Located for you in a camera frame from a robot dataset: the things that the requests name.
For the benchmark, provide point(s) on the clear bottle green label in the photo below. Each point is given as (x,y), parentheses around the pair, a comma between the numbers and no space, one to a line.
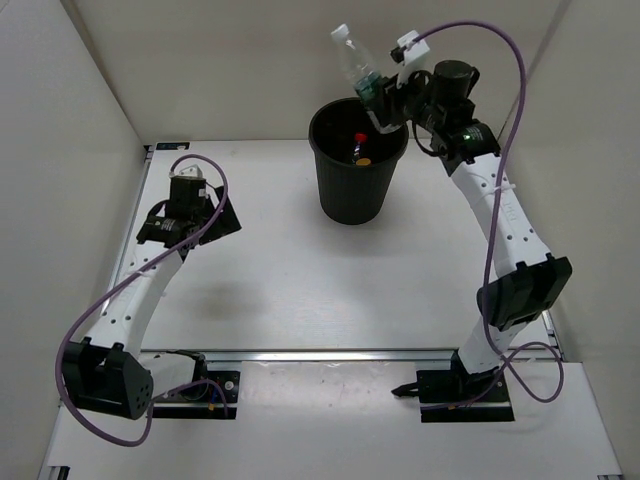
(358,67)

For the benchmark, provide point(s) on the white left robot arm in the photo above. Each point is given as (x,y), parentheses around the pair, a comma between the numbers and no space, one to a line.
(104,372)

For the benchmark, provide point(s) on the black plastic waste bin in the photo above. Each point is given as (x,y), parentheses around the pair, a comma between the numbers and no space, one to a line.
(351,194)

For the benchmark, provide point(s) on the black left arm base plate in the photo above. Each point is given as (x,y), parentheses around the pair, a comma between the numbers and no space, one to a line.
(204,402)

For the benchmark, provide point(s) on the left blue table sticker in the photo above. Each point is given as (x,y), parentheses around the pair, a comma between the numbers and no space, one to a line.
(172,146)

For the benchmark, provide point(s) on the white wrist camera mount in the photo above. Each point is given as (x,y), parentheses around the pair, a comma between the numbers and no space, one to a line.
(191,173)
(410,54)

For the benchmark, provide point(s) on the clear bottle red label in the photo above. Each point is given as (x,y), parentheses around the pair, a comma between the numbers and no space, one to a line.
(360,140)

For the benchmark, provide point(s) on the blue table sticker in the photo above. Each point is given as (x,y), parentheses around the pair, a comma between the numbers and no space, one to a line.
(172,146)
(468,144)

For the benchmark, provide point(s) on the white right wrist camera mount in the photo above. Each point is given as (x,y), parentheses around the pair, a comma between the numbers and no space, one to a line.
(410,54)

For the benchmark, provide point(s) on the aluminium front table rail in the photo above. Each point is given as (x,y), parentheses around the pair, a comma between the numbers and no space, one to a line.
(320,356)

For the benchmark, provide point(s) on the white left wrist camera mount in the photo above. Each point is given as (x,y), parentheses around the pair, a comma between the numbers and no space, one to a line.
(191,173)

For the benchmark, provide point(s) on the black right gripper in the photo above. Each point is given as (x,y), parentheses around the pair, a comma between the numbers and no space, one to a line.
(393,100)

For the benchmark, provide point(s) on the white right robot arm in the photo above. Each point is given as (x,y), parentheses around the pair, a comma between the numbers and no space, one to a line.
(522,278)

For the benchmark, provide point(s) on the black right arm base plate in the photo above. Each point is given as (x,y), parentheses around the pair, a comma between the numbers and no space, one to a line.
(443,399)

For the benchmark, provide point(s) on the right blue table sticker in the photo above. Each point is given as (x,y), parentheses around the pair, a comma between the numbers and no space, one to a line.
(468,144)

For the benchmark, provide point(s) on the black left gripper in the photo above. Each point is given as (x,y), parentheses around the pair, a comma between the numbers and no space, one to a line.
(226,223)

